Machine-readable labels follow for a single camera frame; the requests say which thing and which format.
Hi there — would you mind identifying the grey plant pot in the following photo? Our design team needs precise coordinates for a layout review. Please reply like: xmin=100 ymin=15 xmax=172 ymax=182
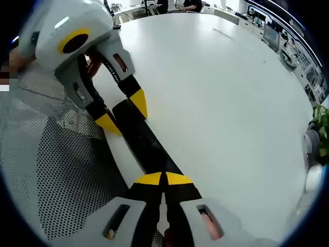
xmin=302 ymin=128 xmax=321 ymax=156

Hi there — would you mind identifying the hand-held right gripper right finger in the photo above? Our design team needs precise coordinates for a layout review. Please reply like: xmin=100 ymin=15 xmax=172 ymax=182
xmin=164 ymin=171 xmax=281 ymax=247

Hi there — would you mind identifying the black remote control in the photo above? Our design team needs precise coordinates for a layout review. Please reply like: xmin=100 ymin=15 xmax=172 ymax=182
xmin=112 ymin=99 xmax=203 ymax=200

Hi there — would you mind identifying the green leafy plant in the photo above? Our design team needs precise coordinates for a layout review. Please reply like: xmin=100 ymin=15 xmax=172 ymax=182
xmin=309 ymin=104 xmax=329 ymax=165

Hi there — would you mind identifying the grey perforated mesh chair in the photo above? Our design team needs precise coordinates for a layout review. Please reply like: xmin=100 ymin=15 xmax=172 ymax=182
xmin=0 ymin=61 xmax=134 ymax=241

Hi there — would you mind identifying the grey office chair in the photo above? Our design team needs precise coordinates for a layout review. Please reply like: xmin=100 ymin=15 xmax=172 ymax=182
xmin=263 ymin=24 xmax=281 ymax=52

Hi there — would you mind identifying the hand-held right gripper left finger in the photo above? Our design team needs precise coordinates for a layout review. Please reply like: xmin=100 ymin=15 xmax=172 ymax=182
xmin=47 ymin=171 xmax=163 ymax=247

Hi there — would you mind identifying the white spray bottle blue top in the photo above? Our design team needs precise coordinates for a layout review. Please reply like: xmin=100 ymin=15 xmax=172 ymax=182
xmin=304 ymin=164 xmax=326 ymax=193

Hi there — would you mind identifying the person's left hand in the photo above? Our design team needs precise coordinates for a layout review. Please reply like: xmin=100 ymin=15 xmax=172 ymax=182
xmin=86 ymin=52 xmax=103 ymax=79

